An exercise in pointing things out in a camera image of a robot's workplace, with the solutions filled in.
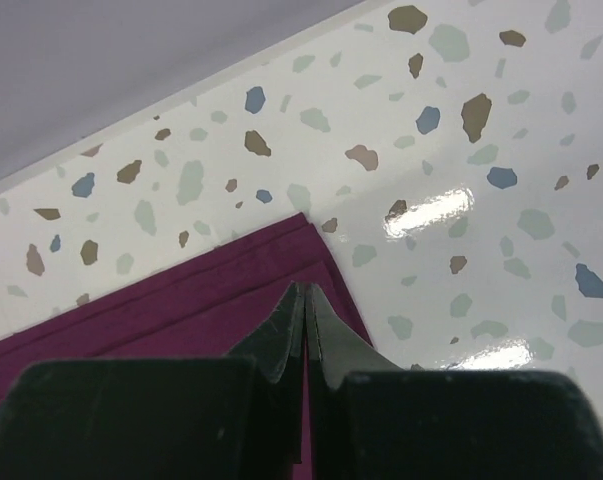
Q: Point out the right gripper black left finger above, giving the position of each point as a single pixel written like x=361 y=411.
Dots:
x=238 y=416

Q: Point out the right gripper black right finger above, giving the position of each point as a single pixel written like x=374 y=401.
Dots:
x=371 y=419

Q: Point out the maroon surgical cloth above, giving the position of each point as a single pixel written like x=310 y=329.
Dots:
x=201 y=308

